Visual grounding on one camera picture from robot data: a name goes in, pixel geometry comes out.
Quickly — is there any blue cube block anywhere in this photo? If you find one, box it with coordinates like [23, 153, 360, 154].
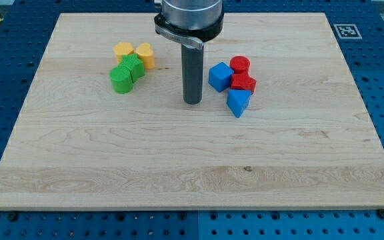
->
[208, 62, 234, 92]

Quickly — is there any light wooden board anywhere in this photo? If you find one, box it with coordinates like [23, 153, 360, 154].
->
[0, 13, 384, 211]

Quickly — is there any red cylinder block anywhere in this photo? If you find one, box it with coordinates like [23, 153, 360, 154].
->
[229, 55, 251, 74]

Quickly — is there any blue triangle block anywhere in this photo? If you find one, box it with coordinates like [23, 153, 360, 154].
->
[227, 89, 251, 118]

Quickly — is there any red star block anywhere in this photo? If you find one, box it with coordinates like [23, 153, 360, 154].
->
[230, 72, 257, 95]

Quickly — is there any yellow pentagon block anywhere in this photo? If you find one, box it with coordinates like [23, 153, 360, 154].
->
[113, 42, 135, 64]

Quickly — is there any yellow heart block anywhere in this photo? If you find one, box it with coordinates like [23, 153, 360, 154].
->
[135, 43, 155, 69]

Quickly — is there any green cylinder block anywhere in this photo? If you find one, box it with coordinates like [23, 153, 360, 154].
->
[109, 66, 133, 94]

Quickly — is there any green star block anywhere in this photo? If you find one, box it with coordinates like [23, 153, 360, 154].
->
[120, 53, 145, 83]

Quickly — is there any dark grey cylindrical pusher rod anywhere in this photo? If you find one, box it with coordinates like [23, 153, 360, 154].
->
[181, 45, 204, 105]

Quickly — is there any white fiducial marker tag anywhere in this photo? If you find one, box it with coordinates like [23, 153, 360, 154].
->
[334, 23, 362, 39]

